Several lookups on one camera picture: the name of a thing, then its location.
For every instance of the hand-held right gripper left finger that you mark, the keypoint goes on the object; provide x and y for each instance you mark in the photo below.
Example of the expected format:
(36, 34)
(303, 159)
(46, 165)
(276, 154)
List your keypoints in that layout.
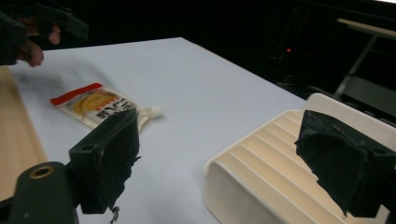
(106, 161)

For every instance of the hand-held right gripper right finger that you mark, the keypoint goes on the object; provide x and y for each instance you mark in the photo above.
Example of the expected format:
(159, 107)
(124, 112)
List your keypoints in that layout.
(339, 165)

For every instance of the spouted pouch with red strip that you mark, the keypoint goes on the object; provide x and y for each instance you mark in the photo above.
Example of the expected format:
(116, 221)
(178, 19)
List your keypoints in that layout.
(93, 107)

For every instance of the cream ribbed plastic basket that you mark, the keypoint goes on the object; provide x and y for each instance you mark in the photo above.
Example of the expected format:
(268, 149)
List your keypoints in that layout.
(267, 168)

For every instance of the light wooden board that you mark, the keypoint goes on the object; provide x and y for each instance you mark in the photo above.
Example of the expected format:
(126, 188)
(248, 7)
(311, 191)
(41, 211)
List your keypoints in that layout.
(15, 140)

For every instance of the metal stand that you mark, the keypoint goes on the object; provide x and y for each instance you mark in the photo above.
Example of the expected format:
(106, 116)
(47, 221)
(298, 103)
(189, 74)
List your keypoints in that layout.
(362, 53)

